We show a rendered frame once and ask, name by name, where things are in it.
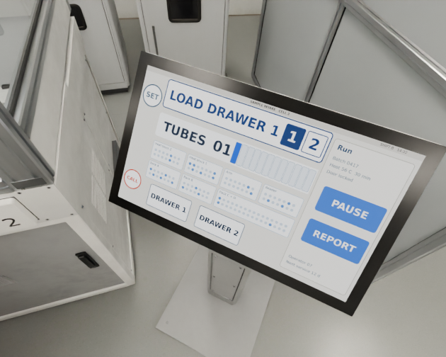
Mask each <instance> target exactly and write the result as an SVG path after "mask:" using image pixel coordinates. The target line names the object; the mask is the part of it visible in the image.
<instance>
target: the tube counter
mask: <svg viewBox="0 0 446 357"><path fill-rule="evenodd" d="M209 156H211V157H214V158H216V159H219V160H221V161H223V162H226V163H229V164H232V165H234V166H237V167H239V168H242V169H245V170H247V171H250V172H252V173H254V174H258V175H259V176H262V177H265V178H267V179H270V180H272V181H275V182H278V183H281V184H282V185H285V186H288V187H290V188H293V189H295V190H298V191H301V192H303V193H306V194H308V193H309V191H310V188H311V186H312V184H313V182H314V179H315V178H316V175H317V173H318V171H319V170H318V169H314V168H312V167H310V166H306V165H304V164H300V163H299V162H296V161H292V160H291V159H287V158H285V157H281V156H279V155H277V154H273V153H271V152H268V151H265V150H264V149H260V148H257V147H254V146H252V145H249V144H246V143H244V142H241V141H238V140H235V139H233V138H230V137H227V136H225V135H222V134H219V133H217V132H216V134H215V138H214V140H213V143H212V147H211V150H210V153H209Z"/></svg>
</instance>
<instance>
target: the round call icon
mask: <svg viewBox="0 0 446 357"><path fill-rule="evenodd" d="M143 176H144V173H142V172H141V171H138V170H136V169H133V168H131V167H129V166H125V172H124V175H123V179H122V184H121V185H122V186H125V187H127V188H129V189H131V190H134V191H136V192H138V193H139V191H140V188H141V185H142V179H143Z"/></svg>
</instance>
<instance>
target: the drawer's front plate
mask: <svg viewBox="0 0 446 357"><path fill-rule="evenodd" d="M7 218H12V219H14V220H15V222H14V224H13V225H17V224H20V225H17V226H13V227H9V226H10V224H11V223H12V222H13V220H4V219H7ZM2 220H4V221H2ZM37 223H38V219H37V218H36V216H34V215H33V214H32V213H31V212H30V211H29V210H27V209H26V208H25V207H24V206H23V205H21V204H20V203H19V202H18V201H17V200H16V199H15V198H7V199H3V200H0V233H3V232H10V231H13V230H19V229H23V228H26V227H32V226H36V225H37Z"/></svg>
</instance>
